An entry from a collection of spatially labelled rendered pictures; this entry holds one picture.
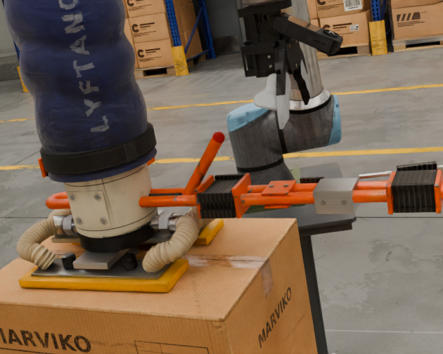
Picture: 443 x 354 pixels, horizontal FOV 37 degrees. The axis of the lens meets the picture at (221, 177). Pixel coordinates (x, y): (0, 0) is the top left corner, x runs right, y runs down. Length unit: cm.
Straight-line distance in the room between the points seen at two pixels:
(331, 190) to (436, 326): 167
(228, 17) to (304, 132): 835
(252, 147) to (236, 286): 85
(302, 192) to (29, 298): 57
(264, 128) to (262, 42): 87
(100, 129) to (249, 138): 83
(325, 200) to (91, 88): 46
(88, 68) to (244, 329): 54
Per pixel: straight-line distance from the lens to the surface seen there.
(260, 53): 112
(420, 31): 825
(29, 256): 140
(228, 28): 1030
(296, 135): 198
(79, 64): 121
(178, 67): 922
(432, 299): 295
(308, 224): 189
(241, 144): 200
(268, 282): 130
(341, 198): 116
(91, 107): 123
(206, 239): 138
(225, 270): 128
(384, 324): 280
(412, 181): 114
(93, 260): 132
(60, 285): 136
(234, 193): 120
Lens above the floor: 151
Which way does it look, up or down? 19 degrees down
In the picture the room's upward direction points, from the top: 11 degrees counter-clockwise
